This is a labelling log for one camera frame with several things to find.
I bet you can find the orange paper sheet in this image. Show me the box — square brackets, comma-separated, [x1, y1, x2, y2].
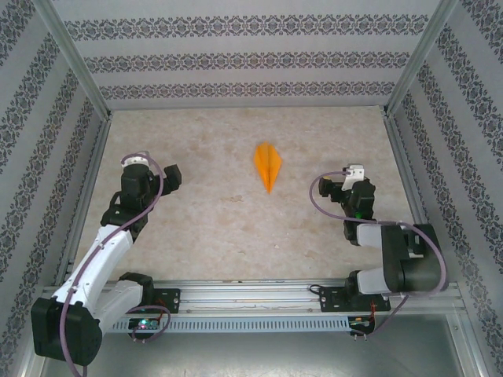
[253, 141, 284, 195]

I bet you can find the grey sheet metal panel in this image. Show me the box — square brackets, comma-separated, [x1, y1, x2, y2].
[37, 313, 480, 377]

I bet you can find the purple cable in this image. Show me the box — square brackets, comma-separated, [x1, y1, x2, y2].
[310, 169, 449, 341]
[58, 153, 173, 377]

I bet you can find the aluminium side rail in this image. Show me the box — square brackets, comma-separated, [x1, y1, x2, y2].
[53, 115, 115, 286]
[383, 113, 447, 284]

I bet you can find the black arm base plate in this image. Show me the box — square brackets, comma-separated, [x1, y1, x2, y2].
[318, 286, 391, 314]
[151, 288, 182, 314]

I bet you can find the aluminium frame post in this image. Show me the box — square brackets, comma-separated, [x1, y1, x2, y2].
[383, 0, 461, 119]
[31, 0, 115, 121]

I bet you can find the slotted grey cable duct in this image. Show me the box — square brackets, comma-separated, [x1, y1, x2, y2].
[97, 316, 351, 334]

